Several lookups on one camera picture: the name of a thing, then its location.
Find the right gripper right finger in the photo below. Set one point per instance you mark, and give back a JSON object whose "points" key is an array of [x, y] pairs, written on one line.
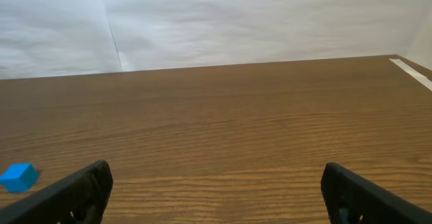
{"points": [[364, 200]]}

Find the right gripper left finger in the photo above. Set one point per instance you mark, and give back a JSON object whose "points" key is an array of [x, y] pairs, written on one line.
{"points": [[67, 197]]}

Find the blue cube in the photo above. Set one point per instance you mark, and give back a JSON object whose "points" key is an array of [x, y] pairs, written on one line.
{"points": [[18, 178]]}

